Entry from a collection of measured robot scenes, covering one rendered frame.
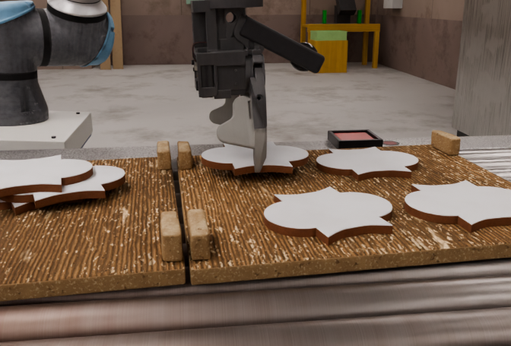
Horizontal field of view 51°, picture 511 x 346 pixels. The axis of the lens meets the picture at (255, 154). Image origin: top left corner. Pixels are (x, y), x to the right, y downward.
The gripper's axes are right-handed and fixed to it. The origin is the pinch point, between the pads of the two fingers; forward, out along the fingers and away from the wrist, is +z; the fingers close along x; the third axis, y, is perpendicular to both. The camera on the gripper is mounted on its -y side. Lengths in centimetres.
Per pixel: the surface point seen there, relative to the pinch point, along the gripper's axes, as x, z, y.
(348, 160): 0.4, 1.8, -12.7
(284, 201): 13.8, 1.4, -0.8
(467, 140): -18.1, 5.9, -41.3
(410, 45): -762, 65, -385
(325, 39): -793, 53, -251
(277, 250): 23.3, 2.3, 2.0
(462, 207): 18.7, 1.9, -18.8
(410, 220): 19.0, 2.7, -12.8
